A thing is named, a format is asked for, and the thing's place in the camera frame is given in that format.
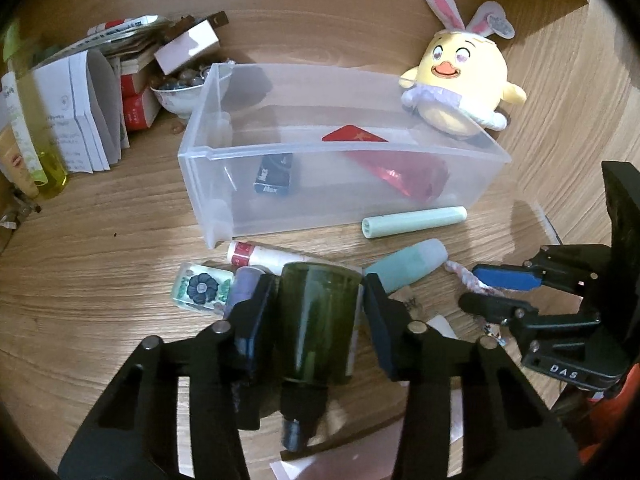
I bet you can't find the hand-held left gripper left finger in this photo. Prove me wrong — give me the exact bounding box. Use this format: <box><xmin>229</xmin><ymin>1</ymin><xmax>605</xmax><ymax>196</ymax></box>
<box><xmin>57</xmin><ymin>272</ymin><xmax>278</xmax><ymax>480</ymax></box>

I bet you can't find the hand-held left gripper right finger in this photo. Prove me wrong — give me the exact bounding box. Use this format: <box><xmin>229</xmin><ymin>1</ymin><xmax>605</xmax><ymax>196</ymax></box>
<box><xmin>362</xmin><ymin>275</ymin><xmax>583</xmax><ymax>480</ymax></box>

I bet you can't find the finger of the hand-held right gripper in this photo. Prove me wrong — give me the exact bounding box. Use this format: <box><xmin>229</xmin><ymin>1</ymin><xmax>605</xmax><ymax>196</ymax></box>
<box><xmin>472</xmin><ymin>245</ymin><xmax>613</xmax><ymax>293</ymax></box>
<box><xmin>458</xmin><ymin>291</ymin><xmax>603</xmax><ymax>356</ymax></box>

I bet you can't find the dark green glass bottle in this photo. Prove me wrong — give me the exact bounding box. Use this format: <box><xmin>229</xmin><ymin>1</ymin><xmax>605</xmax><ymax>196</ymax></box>
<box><xmin>275</xmin><ymin>262</ymin><xmax>363</xmax><ymax>453</ymax></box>

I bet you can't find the clear tile with flower print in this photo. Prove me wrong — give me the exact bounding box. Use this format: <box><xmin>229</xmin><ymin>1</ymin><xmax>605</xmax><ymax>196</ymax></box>
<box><xmin>174</xmin><ymin>261</ymin><xmax>236</xmax><ymax>316</ymax></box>

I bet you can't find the teal bottle with clear cap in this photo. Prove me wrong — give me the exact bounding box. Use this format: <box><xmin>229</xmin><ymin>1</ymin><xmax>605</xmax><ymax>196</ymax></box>
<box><xmin>364</xmin><ymin>238</ymin><xmax>447</xmax><ymax>295</ymax></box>

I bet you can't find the mint green tube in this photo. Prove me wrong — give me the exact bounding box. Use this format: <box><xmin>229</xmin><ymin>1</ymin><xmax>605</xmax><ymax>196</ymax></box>
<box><xmin>362</xmin><ymin>205</ymin><xmax>468</xmax><ymax>239</ymax></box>

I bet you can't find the clear plastic storage bin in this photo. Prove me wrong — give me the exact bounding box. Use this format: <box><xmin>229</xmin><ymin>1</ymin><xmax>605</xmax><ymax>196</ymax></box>
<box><xmin>177</xmin><ymin>60</ymin><xmax>512</xmax><ymax>250</ymax></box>

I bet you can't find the brown paper tag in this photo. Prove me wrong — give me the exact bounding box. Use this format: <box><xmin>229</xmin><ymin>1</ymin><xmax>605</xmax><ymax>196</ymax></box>
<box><xmin>390</xmin><ymin>287</ymin><xmax>426</xmax><ymax>321</ymax></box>

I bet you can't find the small purple bottle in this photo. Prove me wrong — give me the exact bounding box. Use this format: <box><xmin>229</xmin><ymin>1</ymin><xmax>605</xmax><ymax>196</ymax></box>
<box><xmin>222</xmin><ymin>266</ymin><xmax>273</xmax><ymax>318</ymax></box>

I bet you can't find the white paper sheet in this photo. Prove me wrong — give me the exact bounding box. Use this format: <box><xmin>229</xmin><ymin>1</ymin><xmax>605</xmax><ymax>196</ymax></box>
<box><xmin>425</xmin><ymin>312</ymin><xmax>466</xmax><ymax>448</ymax></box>

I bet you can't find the white tube with red label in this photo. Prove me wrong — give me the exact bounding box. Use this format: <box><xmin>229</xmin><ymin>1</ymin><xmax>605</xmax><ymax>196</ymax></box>
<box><xmin>226</xmin><ymin>240</ymin><xmax>326</xmax><ymax>268</ymax></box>

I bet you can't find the red foil packet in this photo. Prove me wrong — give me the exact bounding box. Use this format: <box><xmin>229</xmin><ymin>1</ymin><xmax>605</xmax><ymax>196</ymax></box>
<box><xmin>321</xmin><ymin>124</ymin><xmax>448</xmax><ymax>201</ymax></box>

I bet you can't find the pale pink paper sheet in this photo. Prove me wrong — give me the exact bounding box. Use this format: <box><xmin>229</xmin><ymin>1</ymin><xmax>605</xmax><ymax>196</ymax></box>
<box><xmin>270</xmin><ymin>452</ymin><xmax>401</xmax><ymax>480</ymax></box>

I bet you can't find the small dark blue box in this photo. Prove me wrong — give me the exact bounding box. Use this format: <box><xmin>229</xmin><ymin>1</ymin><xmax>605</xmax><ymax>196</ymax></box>
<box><xmin>252</xmin><ymin>154</ymin><xmax>294</xmax><ymax>196</ymax></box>

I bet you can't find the yellow chick plush toy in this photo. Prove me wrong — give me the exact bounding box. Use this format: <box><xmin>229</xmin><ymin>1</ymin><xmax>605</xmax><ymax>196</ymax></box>
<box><xmin>398</xmin><ymin>0</ymin><xmax>528</xmax><ymax>140</ymax></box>

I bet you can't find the white ceramic bowl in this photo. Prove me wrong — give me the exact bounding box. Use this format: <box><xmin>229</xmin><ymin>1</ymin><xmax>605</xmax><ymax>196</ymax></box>
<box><xmin>150</xmin><ymin>65</ymin><xmax>236</xmax><ymax>121</ymax></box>

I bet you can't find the red and white box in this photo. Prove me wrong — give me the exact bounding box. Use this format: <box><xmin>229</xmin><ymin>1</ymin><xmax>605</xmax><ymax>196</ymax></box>
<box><xmin>122</xmin><ymin>87</ymin><xmax>162</xmax><ymax>132</ymax></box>
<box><xmin>121</xmin><ymin>57</ymin><xmax>156</xmax><ymax>97</ymax></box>

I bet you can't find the pile of dark stones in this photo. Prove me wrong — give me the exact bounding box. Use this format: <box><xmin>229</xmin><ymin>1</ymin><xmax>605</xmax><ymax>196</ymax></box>
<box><xmin>160</xmin><ymin>64</ymin><xmax>211</xmax><ymax>92</ymax></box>

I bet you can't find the yellow green liquid bottle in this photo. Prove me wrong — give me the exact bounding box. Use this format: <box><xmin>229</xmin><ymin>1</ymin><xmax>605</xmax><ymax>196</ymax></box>
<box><xmin>2</xmin><ymin>25</ymin><xmax>68</xmax><ymax>200</ymax></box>

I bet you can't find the small metal tool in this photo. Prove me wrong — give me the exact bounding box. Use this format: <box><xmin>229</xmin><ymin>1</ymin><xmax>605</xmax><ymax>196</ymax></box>
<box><xmin>0</xmin><ymin>195</ymin><xmax>43</xmax><ymax>231</ymax></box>

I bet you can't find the white cardboard box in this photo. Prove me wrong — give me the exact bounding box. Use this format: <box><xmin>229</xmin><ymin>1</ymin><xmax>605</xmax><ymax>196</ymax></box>
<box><xmin>153</xmin><ymin>24</ymin><xmax>221</xmax><ymax>77</ymax></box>

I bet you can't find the folded white paper leaflet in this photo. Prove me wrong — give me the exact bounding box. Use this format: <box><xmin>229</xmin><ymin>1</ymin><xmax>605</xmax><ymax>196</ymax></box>
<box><xmin>20</xmin><ymin>50</ymin><xmax>123</xmax><ymax>173</ymax></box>

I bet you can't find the cream cosmetic tube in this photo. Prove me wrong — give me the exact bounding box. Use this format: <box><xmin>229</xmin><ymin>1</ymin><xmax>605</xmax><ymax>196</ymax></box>
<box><xmin>0</xmin><ymin>125</ymin><xmax>41</xmax><ymax>201</ymax></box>

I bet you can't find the brown cardboard piece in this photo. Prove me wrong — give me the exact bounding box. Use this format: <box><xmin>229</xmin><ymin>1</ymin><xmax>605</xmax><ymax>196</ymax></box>
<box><xmin>165</xmin><ymin>11</ymin><xmax>228</xmax><ymax>41</ymax></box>

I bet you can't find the stack of foil packets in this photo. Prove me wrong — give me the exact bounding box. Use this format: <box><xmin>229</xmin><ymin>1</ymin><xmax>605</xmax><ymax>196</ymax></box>
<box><xmin>50</xmin><ymin>14</ymin><xmax>171</xmax><ymax>61</ymax></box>

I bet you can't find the braided pink white rope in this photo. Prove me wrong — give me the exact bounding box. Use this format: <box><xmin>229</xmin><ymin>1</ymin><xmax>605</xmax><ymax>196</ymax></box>
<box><xmin>445</xmin><ymin>260</ymin><xmax>501</xmax><ymax>298</ymax></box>

